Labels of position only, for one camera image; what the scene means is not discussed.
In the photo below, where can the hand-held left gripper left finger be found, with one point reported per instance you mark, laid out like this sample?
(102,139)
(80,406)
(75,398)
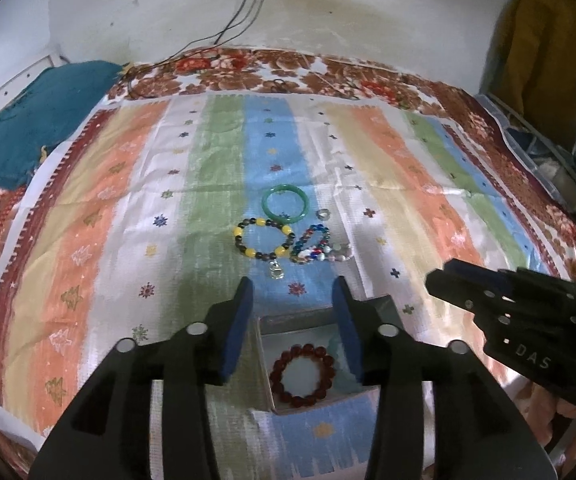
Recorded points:
(237,332)

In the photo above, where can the person's right hand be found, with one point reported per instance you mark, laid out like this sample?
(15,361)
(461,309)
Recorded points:
(573,410)

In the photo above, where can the mustard hanging garment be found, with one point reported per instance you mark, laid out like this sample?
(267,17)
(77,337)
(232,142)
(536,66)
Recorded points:
(543,50)

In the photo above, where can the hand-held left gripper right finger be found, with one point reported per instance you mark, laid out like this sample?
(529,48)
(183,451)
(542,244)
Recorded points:
(348,332)

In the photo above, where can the white headboard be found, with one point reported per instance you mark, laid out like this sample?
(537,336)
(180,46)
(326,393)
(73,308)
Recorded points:
(12,82)

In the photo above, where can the green jade bangle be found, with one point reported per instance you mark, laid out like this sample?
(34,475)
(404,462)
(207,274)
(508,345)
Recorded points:
(268,210)

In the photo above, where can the clear plastic storage bin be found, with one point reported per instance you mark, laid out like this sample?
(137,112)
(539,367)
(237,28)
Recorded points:
(533,145)

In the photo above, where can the teal pillow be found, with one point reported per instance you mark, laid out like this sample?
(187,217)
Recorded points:
(32,120)

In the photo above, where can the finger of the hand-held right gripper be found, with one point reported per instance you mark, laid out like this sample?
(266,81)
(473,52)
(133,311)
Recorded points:
(455,290)
(488,277)

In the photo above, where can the silver metal tin box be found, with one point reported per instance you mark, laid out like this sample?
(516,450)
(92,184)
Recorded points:
(293,321)

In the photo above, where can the striped pastel cloth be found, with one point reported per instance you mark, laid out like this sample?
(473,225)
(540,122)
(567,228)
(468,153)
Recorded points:
(132,200)

